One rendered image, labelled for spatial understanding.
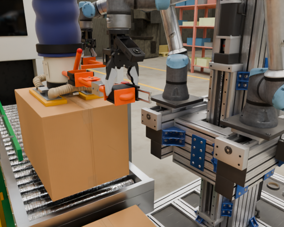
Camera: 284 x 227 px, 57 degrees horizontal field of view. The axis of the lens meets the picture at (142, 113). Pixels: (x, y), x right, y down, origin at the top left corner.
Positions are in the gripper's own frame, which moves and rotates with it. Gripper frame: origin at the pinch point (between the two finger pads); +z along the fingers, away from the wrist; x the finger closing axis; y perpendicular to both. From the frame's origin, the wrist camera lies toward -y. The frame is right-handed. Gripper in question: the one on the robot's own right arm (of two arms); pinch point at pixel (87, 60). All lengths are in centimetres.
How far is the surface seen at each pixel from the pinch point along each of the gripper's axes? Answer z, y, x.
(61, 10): -29, 40, -27
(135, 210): 65, 73, -10
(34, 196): 66, 32, -49
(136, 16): -33, -807, 566
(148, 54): 119, -764, 600
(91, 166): 40, 61, -27
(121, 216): 65, 73, -18
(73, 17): -26, 38, -21
